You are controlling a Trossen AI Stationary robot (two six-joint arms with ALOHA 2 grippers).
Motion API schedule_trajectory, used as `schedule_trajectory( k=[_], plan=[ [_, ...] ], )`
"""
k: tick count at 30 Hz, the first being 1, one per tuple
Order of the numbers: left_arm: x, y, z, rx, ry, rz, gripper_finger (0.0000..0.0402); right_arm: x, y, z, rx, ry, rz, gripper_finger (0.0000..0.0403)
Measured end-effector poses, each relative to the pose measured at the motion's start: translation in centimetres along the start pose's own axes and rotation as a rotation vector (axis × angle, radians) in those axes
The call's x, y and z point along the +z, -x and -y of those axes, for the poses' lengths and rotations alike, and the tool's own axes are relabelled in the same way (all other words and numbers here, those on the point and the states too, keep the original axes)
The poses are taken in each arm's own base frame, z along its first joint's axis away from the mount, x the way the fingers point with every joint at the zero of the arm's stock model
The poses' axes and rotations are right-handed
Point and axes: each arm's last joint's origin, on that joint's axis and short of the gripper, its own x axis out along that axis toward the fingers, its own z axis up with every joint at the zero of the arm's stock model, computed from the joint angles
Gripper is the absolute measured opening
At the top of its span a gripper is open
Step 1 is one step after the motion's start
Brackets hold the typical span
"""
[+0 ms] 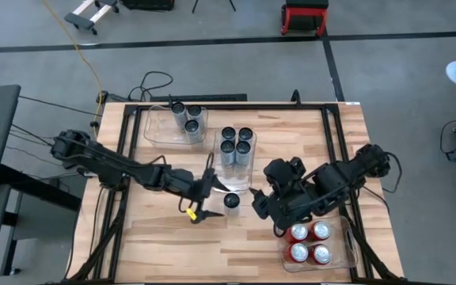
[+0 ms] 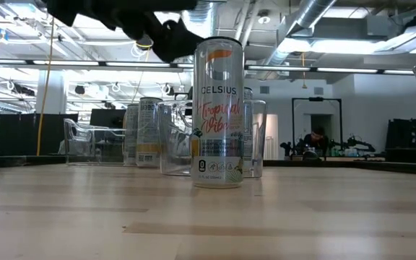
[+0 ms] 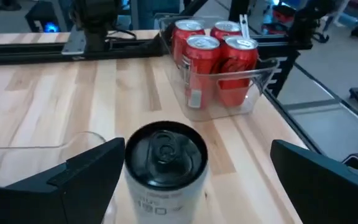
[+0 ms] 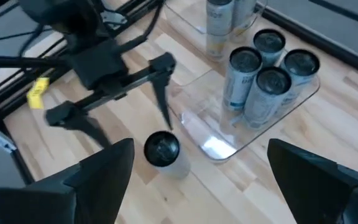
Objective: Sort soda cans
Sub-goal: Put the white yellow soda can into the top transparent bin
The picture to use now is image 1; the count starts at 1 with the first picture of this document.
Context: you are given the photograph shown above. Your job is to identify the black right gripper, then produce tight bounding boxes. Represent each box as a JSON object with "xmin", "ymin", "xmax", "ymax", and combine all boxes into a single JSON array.
[{"xmin": 249, "ymin": 188, "xmax": 313, "ymax": 235}]

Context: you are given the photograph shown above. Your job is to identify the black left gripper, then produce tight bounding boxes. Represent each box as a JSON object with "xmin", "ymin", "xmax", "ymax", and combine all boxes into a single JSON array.
[{"xmin": 169, "ymin": 169, "xmax": 232, "ymax": 224}]

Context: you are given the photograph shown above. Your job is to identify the Celsius Tropical Vibe can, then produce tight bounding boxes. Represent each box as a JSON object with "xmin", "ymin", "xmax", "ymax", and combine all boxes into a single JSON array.
[
  {"xmin": 171, "ymin": 101, "xmax": 188, "ymax": 131},
  {"xmin": 183, "ymin": 119, "xmax": 202, "ymax": 144},
  {"xmin": 187, "ymin": 104, "xmax": 205, "ymax": 127},
  {"xmin": 222, "ymin": 192, "xmax": 241, "ymax": 218}
]

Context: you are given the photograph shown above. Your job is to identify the red Coca-Cola can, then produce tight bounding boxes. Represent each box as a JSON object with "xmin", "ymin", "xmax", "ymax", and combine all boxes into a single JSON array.
[
  {"xmin": 309, "ymin": 220, "xmax": 333, "ymax": 241},
  {"xmin": 283, "ymin": 243, "xmax": 310, "ymax": 264},
  {"xmin": 283, "ymin": 223, "xmax": 309, "ymax": 243},
  {"xmin": 309, "ymin": 244, "xmax": 333, "ymax": 265}
]

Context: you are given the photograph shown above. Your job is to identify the clear plastic bin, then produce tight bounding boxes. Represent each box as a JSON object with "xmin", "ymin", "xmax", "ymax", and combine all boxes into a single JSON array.
[
  {"xmin": 206, "ymin": 128, "xmax": 258, "ymax": 196},
  {"xmin": 143, "ymin": 104, "xmax": 209, "ymax": 151},
  {"xmin": 277, "ymin": 215, "xmax": 358, "ymax": 276}
]

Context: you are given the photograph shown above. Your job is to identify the black power strip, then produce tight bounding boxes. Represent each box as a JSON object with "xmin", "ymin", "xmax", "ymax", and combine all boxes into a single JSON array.
[{"xmin": 150, "ymin": 93, "xmax": 249, "ymax": 103}]

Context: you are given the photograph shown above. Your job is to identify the red and black stool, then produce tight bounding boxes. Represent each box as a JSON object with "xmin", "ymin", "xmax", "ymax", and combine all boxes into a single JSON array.
[{"xmin": 280, "ymin": 0, "xmax": 329, "ymax": 38}]

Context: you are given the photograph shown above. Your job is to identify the black tripod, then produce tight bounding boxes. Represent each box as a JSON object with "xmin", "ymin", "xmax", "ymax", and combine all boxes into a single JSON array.
[{"xmin": 191, "ymin": 0, "xmax": 238, "ymax": 14}]

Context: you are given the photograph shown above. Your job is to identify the black case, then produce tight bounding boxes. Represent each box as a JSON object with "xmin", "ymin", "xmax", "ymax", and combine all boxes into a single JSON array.
[{"xmin": 121, "ymin": 0, "xmax": 176, "ymax": 12}]

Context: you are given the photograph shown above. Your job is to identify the wooden wheeled dolly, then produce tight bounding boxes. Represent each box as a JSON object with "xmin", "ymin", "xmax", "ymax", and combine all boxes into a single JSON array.
[{"xmin": 63, "ymin": 0, "xmax": 120, "ymax": 36}]

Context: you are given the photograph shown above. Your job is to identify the black aluminium table frame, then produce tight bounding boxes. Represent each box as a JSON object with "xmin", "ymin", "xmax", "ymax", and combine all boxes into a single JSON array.
[{"xmin": 69, "ymin": 101, "xmax": 405, "ymax": 285}]

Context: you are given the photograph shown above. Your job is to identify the black looped floor cable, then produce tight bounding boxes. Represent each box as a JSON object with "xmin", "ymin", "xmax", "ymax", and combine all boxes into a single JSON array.
[{"xmin": 127, "ymin": 70, "xmax": 174, "ymax": 102}]

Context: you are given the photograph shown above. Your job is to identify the thin black cable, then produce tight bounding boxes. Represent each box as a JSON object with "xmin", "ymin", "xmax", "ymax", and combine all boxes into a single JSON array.
[{"xmin": 17, "ymin": 94, "xmax": 103, "ymax": 118}]

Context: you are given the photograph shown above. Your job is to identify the yellow floor cable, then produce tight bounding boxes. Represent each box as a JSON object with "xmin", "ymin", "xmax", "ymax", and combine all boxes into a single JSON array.
[{"xmin": 40, "ymin": 0, "xmax": 105, "ymax": 140}]

